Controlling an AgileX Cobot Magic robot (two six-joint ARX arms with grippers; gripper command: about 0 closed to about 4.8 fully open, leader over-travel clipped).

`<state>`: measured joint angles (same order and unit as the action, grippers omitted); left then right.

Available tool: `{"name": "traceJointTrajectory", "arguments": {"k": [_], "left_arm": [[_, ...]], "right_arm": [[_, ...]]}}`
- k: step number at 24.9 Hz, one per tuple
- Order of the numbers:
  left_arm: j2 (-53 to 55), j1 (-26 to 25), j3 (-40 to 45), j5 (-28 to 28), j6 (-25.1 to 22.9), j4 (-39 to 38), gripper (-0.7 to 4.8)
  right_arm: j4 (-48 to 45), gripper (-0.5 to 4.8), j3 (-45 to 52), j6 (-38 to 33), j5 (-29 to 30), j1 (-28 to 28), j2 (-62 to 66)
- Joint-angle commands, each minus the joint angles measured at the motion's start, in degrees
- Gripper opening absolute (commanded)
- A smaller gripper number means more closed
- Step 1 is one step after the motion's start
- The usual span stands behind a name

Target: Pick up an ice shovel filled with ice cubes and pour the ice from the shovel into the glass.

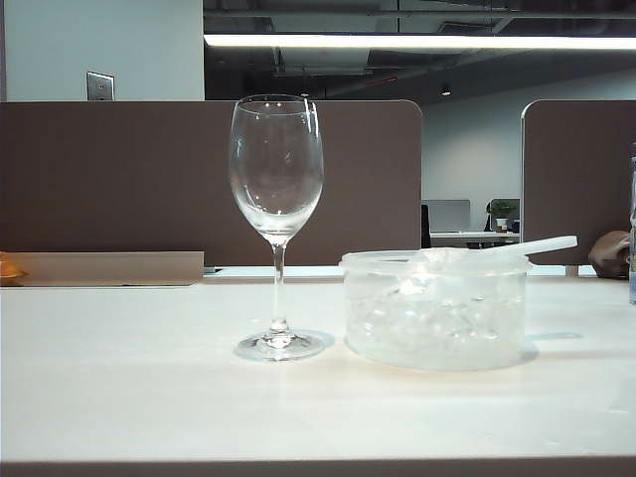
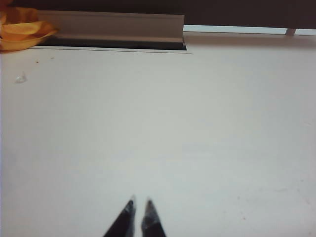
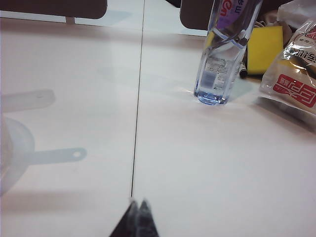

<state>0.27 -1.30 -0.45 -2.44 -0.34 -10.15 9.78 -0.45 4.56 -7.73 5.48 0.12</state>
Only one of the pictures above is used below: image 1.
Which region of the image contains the white plastic ice shovel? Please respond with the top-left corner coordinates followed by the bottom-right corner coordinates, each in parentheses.
top-left (397, 235), bottom-right (579, 294)

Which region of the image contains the clear wine glass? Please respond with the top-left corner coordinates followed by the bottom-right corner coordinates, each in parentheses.
top-left (228, 92), bottom-right (327, 363)

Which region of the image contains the large pile of ice cubes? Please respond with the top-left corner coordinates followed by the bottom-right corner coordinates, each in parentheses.
top-left (347, 287), bottom-right (518, 349)

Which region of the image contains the round clear plastic container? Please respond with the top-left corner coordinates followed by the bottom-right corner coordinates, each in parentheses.
top-left (339, 249), bottom-right (533, 372)

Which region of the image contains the white background desk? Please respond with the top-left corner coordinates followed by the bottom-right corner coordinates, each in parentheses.
top-left (429, 231), bottom-right (521, 249)

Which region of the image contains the green potted plant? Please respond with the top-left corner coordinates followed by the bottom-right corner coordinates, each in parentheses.
top-left (486, 200), bottom-right (518, 233)

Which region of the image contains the wide brown desk partition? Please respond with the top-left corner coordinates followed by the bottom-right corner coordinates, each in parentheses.
top-left (0, 98), bottom-right (424, 268)

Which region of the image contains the flat tan cardboard box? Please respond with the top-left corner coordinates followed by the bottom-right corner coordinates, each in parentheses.
top-left (0, 250), bottom-right (206, 288)

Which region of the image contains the long ceiling light strip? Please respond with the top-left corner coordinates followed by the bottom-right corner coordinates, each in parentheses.
top-left (203, 32), bottom-right (636, 51)

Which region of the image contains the narrow brown desk partition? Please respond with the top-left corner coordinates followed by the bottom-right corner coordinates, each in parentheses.
top-left (520, 97), bottom-right (636, 277)

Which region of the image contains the brown rounded bag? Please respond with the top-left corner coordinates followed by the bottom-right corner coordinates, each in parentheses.
top-left (587, 230), bottom-right (633, 279)

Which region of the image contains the metal wall switch plate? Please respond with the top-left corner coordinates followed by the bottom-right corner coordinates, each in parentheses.
top-left (85, 71), bottom-right (116, 101)

